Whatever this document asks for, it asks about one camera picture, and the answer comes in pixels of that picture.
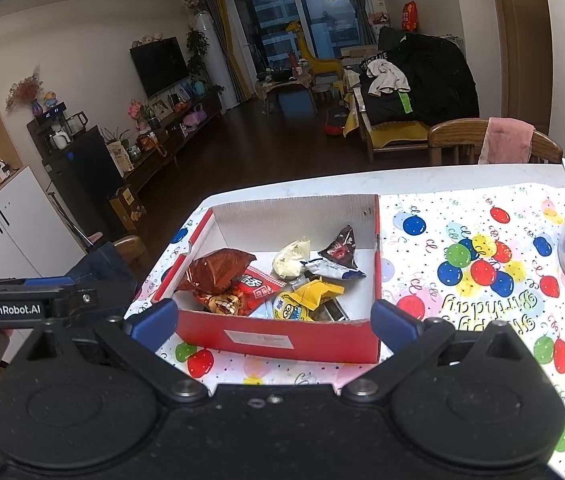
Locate plain yellow snack packet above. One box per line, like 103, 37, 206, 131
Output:
289, 279, 346, 312

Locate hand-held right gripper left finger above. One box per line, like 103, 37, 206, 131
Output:
25, 298, 209, 403

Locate dried flowers in vase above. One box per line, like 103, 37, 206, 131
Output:
6, 72, 45, 119

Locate shiny red-brown snack bag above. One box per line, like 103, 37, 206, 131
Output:
177, 248, 258, 312

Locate green potted plant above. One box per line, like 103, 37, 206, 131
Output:
185, 27, 212, 82

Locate red toy car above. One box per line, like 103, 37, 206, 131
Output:
323, 107, 349, 137

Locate pink towel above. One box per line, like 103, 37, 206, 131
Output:
477, 117, 536, 165

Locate light blue cookie packet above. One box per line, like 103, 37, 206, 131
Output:
248, 300, 279, 320

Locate silver foil snack packet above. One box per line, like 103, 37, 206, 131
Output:
318, 300, 349, 322

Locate brown cardboard box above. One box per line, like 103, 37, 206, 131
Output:
109, 184, 146, 232

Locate yellow giraffe toy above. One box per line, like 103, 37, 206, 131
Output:
285, 19, 344, 87

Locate blue denim jacket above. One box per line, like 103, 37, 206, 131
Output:
65, 241, 138, 291

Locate cream crinkled snack packet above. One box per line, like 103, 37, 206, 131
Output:
272, 238, 312, 281

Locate wooden chair with towel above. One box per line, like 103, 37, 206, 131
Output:
427, 118, 564, 166

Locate balloon print tablecloth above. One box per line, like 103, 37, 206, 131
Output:
132, 181, 565, 472

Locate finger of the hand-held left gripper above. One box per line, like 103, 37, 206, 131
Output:
52, 282, 139, 333
23, 276, 76, 289

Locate dark brown snack packet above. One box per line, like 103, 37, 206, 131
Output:
317, 224, 358, 271

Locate yellow cartoon snack packet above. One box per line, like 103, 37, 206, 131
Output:
272, 292, 316, 322

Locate white paper bag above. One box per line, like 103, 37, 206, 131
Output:
106, 139, 136, 177

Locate red cardboard box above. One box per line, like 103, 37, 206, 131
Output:
151, 193, 382, 364

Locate yellow seat cushion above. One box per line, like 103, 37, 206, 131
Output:
363, 120, 431, 152

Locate black coat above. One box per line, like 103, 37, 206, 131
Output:
361, 25, 481, 127

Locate red biscuit packet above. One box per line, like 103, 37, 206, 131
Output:
202, 267, 288, 317

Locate white standing air conditioner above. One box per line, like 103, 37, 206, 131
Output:
194, 10, 244, 109

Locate white crumpled cloth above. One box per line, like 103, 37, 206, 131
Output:
367, 58, 412, 99

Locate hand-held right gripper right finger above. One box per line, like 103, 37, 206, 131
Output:
339, 298, 539, 402

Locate wall television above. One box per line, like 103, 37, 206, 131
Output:
129, 36, 190, 99

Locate white and blue snack packet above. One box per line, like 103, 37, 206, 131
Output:
299, 257, 367, 281

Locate wooden chair with jacket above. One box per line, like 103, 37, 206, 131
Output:
65, 234, 154, 292

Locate red hanging bag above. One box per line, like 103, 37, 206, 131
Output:
401, 0, 419, 32

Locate white floor cabinet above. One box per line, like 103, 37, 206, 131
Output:
0, 164, 89, 282

